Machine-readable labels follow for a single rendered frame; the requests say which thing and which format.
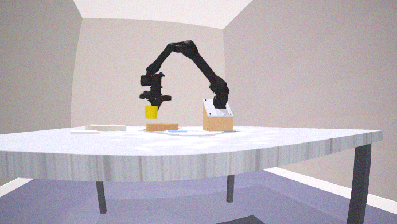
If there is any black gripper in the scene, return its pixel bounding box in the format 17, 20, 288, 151
139, 84, 172, 110

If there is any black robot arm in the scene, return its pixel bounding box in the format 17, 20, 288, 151
140, 40, 229, 109

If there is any yellow cup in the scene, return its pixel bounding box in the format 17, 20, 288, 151
145, 106, 158, 119

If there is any white flat block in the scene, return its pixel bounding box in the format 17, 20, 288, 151
85, 125, 127, 132

